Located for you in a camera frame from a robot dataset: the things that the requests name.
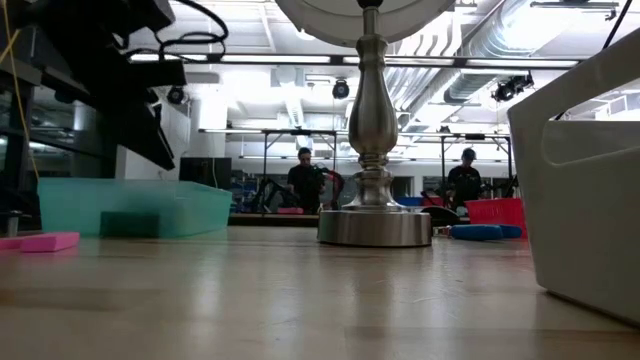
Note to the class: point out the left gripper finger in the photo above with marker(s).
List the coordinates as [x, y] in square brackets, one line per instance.
[145, 135]

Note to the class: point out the black ceiling spotlight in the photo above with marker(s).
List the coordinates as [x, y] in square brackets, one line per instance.
[341, 89]
[510, 89]
[176, 96]

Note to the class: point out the black cabinet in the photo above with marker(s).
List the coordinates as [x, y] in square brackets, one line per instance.
[205, 172]

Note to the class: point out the green translucent plastic bin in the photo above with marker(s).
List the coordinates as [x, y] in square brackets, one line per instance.
[190, 210]

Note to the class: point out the long ceiling light strip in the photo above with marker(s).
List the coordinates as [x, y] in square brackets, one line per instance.
[275, 58]

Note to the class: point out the pink background tray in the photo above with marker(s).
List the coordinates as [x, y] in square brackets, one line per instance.
[290, 210]

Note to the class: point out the person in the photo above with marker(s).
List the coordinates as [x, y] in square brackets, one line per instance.
[305, 185]
[464, 182]

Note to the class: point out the silver table lamp white shade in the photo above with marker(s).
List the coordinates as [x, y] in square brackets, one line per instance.
[374, 125]

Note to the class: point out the blue background crate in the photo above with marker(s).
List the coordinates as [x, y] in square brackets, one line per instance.
[407, 201]

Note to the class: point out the red background crate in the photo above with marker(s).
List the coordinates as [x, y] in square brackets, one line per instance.
[432, 201]

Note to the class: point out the black rounded chair back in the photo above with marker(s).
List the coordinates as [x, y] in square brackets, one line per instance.
[440, 216]

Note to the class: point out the red plastic basket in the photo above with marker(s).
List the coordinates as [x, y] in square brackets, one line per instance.
[495, 212]

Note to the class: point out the translucent white plastic bin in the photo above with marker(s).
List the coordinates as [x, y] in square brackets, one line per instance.
[585, 225]

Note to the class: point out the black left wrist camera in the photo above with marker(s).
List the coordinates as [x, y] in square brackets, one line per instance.
[160, 72]

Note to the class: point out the black frame work table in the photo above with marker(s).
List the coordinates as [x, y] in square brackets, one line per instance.
[280, 132]
[475, 136]

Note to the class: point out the grey metal post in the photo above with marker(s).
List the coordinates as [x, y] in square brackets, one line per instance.
[14, 222]

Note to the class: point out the silver air duct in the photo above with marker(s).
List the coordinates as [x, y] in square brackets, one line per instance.
[467, 90]

